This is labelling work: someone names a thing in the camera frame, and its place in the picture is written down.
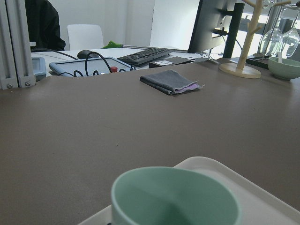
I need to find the green cup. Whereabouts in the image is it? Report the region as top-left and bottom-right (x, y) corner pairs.
(111, 167), (241, 225)

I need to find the cream rabbit tray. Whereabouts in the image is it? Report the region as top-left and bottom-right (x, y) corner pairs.
(83, 157), (300, 225)

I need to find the grey folded cloth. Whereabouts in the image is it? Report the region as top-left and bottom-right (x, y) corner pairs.
(140, 70), (205, 95)

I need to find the black power adapter box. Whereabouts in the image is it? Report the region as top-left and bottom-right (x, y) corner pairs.
(149, 56), (192, 68)

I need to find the black keyboard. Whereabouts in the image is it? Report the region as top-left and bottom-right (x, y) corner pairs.
(117, 48), (173, 66)

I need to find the teach pendant tablet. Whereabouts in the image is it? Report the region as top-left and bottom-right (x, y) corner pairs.
(49, 57), (133, 77)
(32, 57), (47, 82)

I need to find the black computer mouse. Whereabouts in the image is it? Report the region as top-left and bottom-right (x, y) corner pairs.
(77, 50), (99, 59)

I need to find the wooden mug tree stand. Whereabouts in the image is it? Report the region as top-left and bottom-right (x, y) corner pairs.
(218, 0), (268, 79)

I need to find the white chair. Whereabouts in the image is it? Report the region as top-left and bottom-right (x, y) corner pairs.
(67, 24), (104, 50)

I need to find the black monitor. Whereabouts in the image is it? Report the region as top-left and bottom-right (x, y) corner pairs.
(187, 0), (245, 58)

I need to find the wine glass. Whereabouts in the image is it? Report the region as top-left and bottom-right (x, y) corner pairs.
(281, 3), (300, 58)
(259, 6), (284, 57)

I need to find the person in black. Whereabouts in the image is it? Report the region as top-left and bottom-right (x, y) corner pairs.
(25, 0), (66, 51)

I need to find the green bowl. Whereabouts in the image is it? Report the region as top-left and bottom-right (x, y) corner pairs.
(268, 57), (300, 80)

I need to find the aluminium frame post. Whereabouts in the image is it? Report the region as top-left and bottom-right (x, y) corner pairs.
(0, 0), (36, 90)

